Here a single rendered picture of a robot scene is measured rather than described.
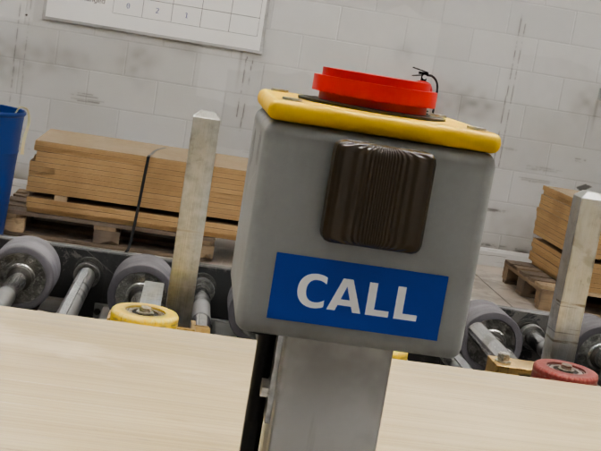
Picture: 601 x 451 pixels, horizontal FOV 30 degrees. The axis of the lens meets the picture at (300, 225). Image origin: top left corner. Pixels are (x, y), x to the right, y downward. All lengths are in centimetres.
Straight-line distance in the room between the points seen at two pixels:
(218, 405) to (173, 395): 4
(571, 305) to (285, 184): 124
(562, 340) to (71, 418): 78
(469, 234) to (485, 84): 740
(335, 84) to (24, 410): 69
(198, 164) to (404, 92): 110
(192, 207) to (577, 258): 51
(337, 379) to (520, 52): 745
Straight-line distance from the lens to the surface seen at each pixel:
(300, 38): 752
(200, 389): 110
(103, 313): 197
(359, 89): 34
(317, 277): 33
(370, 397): 36
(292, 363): 36
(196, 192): 144
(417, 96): 35
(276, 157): 33
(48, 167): 628
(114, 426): 98
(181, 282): 147
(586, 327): 203
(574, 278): 154
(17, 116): 596
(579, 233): 153
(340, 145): 32
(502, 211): 785
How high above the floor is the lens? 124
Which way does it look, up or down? 9 degrees down
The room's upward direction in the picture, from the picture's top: 9 degrees clockwise
